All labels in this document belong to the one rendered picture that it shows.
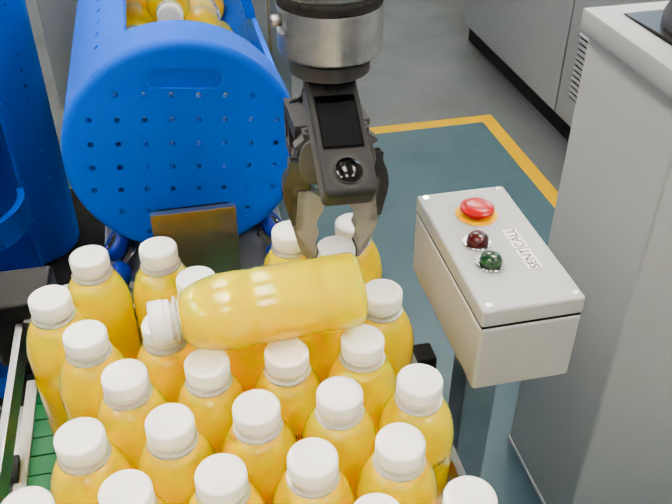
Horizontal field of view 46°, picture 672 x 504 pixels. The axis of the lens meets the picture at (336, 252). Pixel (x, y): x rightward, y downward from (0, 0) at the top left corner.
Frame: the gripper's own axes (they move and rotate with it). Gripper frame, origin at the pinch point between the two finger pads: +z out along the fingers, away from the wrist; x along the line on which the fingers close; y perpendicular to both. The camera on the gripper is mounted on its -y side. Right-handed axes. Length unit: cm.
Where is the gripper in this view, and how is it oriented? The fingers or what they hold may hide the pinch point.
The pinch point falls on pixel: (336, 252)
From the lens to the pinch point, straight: 78.4
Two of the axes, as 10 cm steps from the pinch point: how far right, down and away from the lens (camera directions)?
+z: 0.1, 8.0, 6.0
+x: -9.8, 1.3, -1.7
